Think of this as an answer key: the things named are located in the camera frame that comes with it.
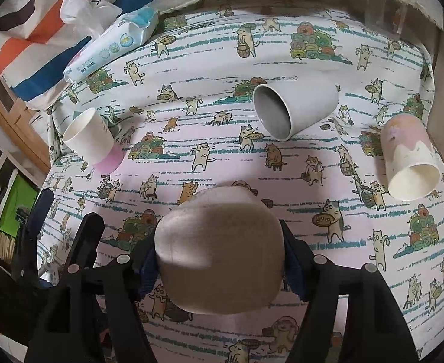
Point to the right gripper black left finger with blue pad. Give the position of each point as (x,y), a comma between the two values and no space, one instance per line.
(90,300)

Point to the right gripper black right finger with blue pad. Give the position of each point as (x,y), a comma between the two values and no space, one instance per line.
(374,328)

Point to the beige cup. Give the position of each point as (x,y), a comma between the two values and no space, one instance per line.
(220,252)

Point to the pink cup under paper cup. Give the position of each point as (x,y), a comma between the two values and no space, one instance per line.
(111,161)

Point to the white paper cup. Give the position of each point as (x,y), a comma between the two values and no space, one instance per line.
(89,137)

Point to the grey cup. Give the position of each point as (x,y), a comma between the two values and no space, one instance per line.
(287,107)

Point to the pink and white mug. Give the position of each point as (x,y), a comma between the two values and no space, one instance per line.
(410,160)

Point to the cat print bedsheet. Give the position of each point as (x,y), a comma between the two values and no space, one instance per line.
(181,109)

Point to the wet wipes pack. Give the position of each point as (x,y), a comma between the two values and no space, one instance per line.
(111,32)

